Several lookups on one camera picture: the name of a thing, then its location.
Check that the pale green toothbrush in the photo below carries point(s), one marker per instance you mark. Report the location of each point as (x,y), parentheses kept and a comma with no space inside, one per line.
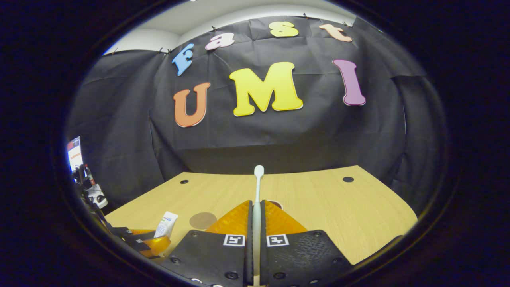
(257,223)

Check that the black backdrop cloth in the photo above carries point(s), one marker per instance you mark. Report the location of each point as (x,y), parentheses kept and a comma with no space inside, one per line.
(279,135)

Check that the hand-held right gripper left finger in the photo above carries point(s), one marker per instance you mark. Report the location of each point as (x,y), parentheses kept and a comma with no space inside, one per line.
(249,259)

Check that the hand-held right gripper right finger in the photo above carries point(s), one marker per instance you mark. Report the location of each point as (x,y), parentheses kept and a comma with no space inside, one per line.
(263,259)

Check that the round brown coaster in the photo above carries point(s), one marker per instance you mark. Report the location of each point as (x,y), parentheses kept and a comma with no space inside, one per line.
(202,221)

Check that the computer monitor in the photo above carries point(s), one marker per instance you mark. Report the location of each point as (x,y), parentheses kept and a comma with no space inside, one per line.
(75,155)

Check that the beige cup brown inside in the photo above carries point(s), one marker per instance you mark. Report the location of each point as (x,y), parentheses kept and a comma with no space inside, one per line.
(276,204)

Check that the white toothpaste tube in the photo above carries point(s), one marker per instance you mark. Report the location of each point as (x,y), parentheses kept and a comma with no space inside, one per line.
(165,227)

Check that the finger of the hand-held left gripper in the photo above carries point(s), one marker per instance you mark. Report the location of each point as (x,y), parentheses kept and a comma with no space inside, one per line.
(119,231)
(153,245)

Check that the small red bottle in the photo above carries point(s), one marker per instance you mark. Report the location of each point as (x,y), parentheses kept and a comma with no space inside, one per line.
(90,175)

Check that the white device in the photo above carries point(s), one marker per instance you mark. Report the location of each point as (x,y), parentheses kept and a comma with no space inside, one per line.
(92,192)

